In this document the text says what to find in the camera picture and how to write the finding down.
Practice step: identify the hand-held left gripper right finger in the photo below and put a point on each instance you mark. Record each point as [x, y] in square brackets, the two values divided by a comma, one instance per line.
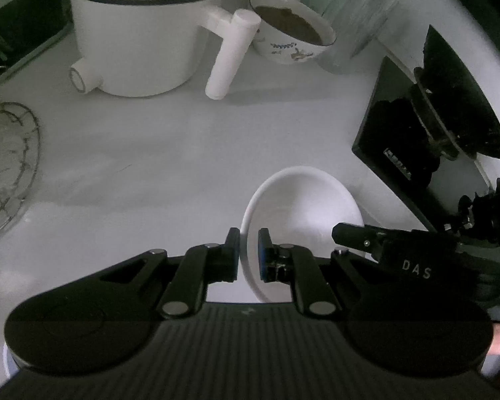
[264, 258]

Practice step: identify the plain white bowl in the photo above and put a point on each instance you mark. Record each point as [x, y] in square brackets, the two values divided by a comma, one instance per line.
[304, 208]

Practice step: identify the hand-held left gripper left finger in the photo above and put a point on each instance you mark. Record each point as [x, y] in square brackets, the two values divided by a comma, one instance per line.
[232, 258]

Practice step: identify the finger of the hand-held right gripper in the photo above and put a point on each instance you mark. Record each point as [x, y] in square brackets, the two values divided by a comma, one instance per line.
[354, 235]

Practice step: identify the black gas stove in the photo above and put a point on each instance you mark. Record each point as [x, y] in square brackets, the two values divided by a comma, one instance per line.
[404, 141]

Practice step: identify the green glass jar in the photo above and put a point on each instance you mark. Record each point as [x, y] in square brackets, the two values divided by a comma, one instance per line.
[358, 16]

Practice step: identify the white electric pot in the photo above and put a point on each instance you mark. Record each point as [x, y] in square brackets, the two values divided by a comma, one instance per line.
[141, 41]

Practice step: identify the chopstick holder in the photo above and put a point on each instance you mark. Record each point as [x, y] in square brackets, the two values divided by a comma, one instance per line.
[25, 21]

